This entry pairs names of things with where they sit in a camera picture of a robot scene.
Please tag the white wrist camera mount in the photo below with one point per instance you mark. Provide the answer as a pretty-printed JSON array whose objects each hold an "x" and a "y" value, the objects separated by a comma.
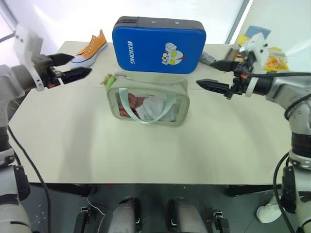
[
  {"x": 25, "y": 41},
  {"x": 257, "y": 48}
]

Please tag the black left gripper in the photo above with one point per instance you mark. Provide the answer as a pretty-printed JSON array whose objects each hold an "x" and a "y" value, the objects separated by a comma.
[{"x": 45, "y": 63}]

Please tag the silver metal can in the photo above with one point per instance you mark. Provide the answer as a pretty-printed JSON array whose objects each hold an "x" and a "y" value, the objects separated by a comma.
[{"x": 231, "y": 52}]

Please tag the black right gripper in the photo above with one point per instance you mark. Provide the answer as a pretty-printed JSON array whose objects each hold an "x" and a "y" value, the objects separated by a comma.
[{"x": 239, "y": 77}]

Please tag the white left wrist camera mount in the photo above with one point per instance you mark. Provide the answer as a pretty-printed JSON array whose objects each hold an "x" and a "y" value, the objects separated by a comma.
[{"x": 25, "y": 41}]

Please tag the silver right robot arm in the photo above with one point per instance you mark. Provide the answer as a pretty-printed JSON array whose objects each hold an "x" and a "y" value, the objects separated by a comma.
[{"x": 283, "y": 88}]

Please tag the blue RXIONG kick pad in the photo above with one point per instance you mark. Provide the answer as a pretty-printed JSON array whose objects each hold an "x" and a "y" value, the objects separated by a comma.
[{"x": 150, "y": 46}]

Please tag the yellow snack bag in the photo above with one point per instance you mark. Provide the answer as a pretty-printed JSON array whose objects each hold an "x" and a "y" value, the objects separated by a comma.
[{"x": 275, "y": 60}]

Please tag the black floor stand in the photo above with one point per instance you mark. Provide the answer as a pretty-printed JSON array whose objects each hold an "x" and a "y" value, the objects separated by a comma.
[
  {"x": 82, "y": 221},
  {"x": 220, "y": 222}
]

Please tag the green plush zipper charm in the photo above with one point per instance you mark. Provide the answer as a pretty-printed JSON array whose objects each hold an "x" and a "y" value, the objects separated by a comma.
[{"x": 109, "y": 82}]

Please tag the black table frame bar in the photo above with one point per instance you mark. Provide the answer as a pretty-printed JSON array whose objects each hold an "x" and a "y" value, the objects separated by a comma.
[
  {"x": 252, "y": 190},
  {"x": 65, "y": 189}
]

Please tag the white crumpled object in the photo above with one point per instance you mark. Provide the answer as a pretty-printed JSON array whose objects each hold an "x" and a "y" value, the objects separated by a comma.
[{"x": 268, "y": 211}]

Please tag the grey fabric item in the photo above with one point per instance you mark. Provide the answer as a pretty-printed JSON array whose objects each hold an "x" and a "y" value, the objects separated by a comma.
[{"x": 207, "y": 57}]

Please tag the orange canvas sneaker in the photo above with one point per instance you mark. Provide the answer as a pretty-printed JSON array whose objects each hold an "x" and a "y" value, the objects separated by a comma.
[{"x": 91, "y": 49}]

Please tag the grey cloth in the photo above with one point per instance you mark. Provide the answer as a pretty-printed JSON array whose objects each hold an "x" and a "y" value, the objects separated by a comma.
[{"x": 154, "y": 109}]

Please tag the clear green toiletry bag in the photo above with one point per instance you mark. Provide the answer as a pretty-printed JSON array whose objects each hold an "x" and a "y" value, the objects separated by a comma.
[{"x": 179, "y": 102}]

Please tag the grey rounded robot leg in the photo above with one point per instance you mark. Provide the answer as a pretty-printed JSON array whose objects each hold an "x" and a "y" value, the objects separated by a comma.
[
  {"x": 124, "y": 216},
  {"x": 184, "y": 216}
]

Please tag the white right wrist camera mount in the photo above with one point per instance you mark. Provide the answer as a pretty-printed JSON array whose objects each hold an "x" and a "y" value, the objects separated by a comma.
[{"x": 257, "y": 48}]

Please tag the pink cloth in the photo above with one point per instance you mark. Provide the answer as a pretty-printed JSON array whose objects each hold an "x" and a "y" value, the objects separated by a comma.
[{"x": 132, "y": 100}]

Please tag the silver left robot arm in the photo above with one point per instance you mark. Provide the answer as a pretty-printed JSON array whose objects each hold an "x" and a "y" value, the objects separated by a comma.
[{"x": 8, "y": 76}]

